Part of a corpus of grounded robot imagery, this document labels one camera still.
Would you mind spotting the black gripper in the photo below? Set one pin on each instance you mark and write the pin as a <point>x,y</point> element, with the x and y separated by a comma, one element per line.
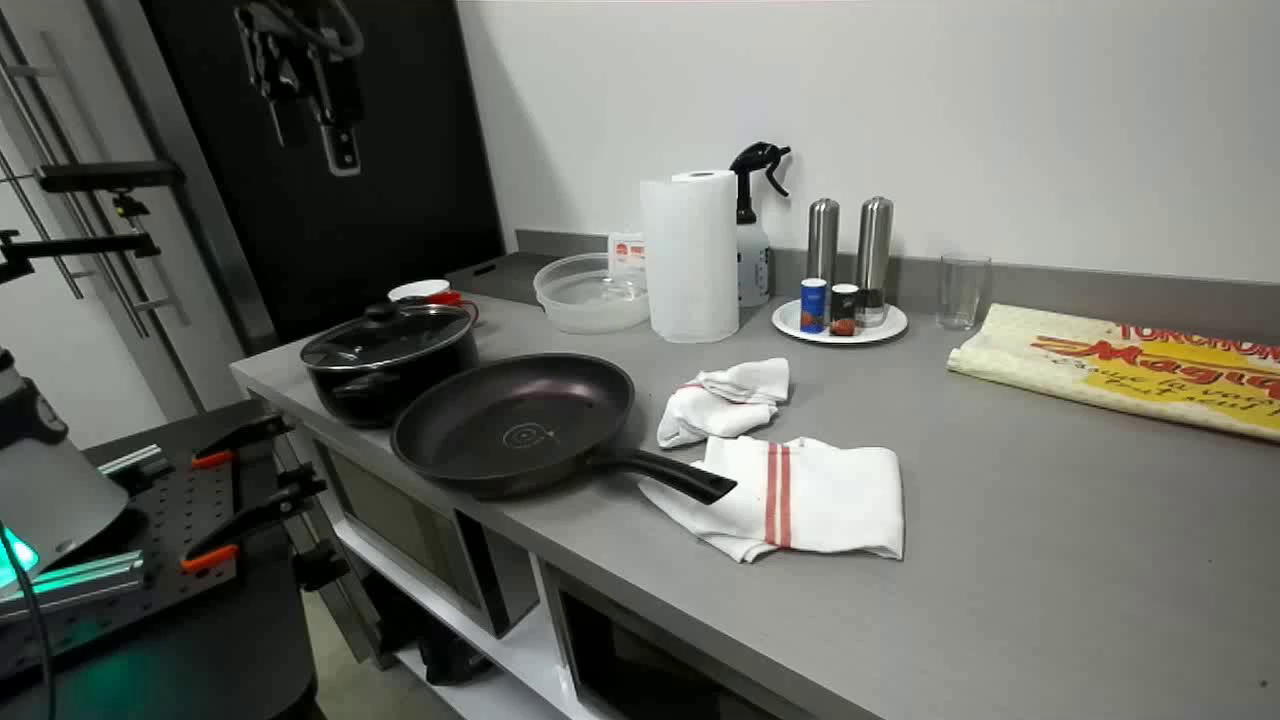
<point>302,35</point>

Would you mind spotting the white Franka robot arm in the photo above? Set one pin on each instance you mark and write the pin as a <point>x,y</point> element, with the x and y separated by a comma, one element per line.
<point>54,495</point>

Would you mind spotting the black panel door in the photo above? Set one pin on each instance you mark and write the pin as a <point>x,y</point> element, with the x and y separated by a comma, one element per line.
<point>401,161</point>

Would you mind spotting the glass pot lid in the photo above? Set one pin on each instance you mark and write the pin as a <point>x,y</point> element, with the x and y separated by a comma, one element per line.
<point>386,340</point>

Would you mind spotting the black cooking pot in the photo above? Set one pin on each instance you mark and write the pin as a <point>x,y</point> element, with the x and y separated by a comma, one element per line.
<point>386,394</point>

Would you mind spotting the black clamp with orange tip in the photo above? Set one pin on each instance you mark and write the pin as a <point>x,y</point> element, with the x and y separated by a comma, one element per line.
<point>262,512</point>
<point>247,437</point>

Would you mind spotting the black frying pan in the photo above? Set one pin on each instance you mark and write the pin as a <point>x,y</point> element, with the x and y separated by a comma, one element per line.
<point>512,420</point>

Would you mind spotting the white paper towel roll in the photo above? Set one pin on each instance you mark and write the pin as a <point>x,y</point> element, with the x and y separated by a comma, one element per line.
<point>687,254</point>

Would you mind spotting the spray bottle with black head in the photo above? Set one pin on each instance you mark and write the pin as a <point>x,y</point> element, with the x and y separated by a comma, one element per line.
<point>756,161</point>

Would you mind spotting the grey counter cabinet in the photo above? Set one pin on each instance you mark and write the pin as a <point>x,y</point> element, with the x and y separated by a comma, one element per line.
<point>440,544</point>

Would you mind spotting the crumpled white cloth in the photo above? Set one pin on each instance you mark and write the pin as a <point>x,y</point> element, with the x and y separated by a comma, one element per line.
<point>722,403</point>

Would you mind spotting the steel shaker mill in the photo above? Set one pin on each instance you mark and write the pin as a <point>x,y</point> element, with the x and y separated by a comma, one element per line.
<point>874,247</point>
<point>823,241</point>

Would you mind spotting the black breadboard table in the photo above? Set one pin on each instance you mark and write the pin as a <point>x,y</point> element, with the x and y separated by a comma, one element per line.
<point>173,626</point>

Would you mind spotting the blue spice jar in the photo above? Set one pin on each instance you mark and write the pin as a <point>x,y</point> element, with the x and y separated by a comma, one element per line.
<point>814,306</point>

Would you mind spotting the dark spice jar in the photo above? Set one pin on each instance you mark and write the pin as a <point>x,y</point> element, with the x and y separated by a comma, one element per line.
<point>847,309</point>

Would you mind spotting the small white plate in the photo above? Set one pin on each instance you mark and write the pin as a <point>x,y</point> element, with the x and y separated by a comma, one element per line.
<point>882,326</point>

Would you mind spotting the white towel with red stripes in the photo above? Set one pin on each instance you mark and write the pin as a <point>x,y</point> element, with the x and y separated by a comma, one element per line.
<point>826,502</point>

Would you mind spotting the clear drinking glass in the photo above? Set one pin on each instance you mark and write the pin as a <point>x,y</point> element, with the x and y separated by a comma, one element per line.
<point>960,294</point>

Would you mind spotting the yellow printed cloth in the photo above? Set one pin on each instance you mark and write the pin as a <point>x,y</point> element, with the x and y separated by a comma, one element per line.
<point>1122,374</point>

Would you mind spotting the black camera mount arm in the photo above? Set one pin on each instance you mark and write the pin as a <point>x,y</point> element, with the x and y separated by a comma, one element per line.
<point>81,248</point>
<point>113,175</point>

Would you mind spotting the silver mounting rail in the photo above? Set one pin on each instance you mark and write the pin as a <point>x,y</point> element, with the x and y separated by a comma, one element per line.
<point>81,576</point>

